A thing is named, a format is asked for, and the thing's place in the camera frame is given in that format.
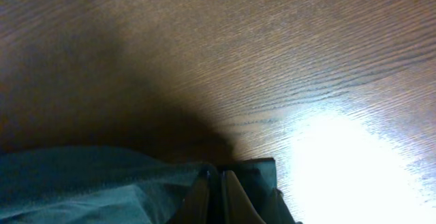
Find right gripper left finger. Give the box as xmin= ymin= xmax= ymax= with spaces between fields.
xmin=167 ymin=171 xmax=218 ymax=224

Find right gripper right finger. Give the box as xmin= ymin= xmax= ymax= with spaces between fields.
xmin=222 ymin=170 xmax=266 ymax=224

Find dark green t-shirt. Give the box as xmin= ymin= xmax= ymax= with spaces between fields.
xmin=1 ymin=146 xmax=293 ymax=223

